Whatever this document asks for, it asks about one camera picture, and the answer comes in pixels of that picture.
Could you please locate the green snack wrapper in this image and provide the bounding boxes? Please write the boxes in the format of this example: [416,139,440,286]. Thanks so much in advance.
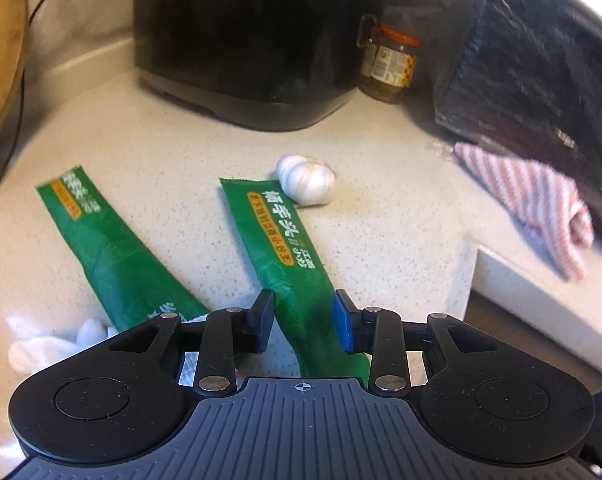
[220,179,370,380]
[37,166,208,332]

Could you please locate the white tissue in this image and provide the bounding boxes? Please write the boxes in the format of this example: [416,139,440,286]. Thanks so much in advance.
[8,318,118,376]

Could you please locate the garlic bulb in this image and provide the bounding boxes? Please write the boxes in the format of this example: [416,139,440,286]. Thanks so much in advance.
[276,154,337,207]

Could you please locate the pink striped cloth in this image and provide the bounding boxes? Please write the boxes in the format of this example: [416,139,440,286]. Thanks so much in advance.
[454,142,595,282]

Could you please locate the glass jar orange lid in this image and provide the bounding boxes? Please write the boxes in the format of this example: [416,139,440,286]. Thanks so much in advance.
[358,25,421,104]

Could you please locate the large black rice cooker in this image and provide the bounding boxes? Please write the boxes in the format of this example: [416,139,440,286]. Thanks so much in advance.
[134,0,386,131]

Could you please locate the black foil covered stove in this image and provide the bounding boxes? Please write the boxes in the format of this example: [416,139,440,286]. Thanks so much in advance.
[432,0,602,233]

